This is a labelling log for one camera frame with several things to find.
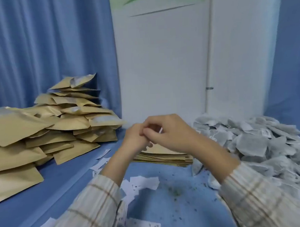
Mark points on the person's right hand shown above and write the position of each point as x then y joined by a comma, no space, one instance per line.
173,133

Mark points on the person's left hand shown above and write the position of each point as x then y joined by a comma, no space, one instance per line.
133,140

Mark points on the stack of kraft pouches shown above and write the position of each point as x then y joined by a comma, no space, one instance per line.
167,158

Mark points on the white paper labels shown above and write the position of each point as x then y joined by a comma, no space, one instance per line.
141,184

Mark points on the pile of white tea bags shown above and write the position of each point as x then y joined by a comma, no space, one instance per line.
252,144

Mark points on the pile of kraft pouches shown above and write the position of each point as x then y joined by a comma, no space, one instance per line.
15,124

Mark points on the grey pipe clamp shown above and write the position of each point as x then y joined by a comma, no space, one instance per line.
209,88

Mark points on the blue table cover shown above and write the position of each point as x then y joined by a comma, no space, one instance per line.
175,211

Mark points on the blue curtain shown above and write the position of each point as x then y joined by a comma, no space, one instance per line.
36,48
292,59

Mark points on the white wall pipe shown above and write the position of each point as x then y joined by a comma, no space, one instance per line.
208,51

